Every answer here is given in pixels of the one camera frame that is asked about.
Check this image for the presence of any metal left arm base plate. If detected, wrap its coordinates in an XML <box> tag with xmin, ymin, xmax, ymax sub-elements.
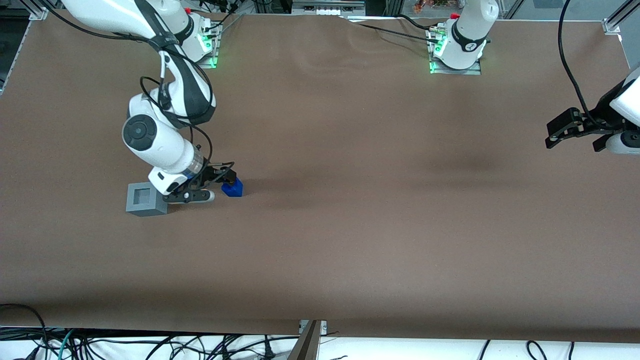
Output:
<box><xmin>429</xmin><ymin>27</ymin><xmax>482</xmax><ymax>76</ymax></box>

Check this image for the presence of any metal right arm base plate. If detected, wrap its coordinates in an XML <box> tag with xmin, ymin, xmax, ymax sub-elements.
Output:
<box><xmin>197</xmin><ymin>22</ymin><xmax>221</xmax><ymax>69</ymax></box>

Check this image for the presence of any gray square hollow base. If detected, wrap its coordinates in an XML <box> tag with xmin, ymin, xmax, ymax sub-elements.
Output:
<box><xmin>125</xmin><ymin>182</ymin><xmax>169</xmax><ymax>217</ymax></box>

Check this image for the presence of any blue plastic insert part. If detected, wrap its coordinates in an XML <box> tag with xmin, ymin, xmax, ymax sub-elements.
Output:
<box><xmin>221</xmin><ymin>177</ymin><xmax>244</xmax><ymax>198</ymax></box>

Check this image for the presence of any teal floor cable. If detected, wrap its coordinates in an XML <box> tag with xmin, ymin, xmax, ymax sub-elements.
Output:
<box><xmin>50</xmin><ymin>328</ymin><xmax>77</xmax><ymax>360</ymax></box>

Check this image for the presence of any aluminium profile post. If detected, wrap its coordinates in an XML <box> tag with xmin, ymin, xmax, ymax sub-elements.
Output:
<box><xmin>287</xmin><ymin>320</ymin><xmax>328</xmax><ymax>360</ymax></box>

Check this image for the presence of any black cable along right arm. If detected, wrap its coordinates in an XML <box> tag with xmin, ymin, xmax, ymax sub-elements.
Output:
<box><xmin>140</xmin><ymin>50</ymin><xmax>215</xmax><ymax>166</ymax></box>

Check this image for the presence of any black looped floor cable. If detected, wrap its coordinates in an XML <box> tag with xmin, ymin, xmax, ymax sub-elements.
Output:
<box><xmin>0</xmin><ymin>303</ymin><xmax>49</xmax><ymax>360</ymax></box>

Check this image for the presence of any thick black hanging cable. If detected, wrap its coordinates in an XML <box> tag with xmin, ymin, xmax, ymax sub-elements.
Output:
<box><xmin>558</xmin><ymin>0</ymin><xmax>601</xmax><ymax>128</ymax></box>

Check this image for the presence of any brown table cover mat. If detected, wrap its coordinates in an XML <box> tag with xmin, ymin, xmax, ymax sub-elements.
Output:
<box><xmin>0</xmin><ymin>12</ymin><xmax>640</xmax><ymax>343</ymax></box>

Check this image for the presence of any black cable to arm base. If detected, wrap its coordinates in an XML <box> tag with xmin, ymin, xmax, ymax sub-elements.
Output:
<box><xmin>340</xmin><ymin>14</ymin><xmax>446</xmax><ymax>45</ymax></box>

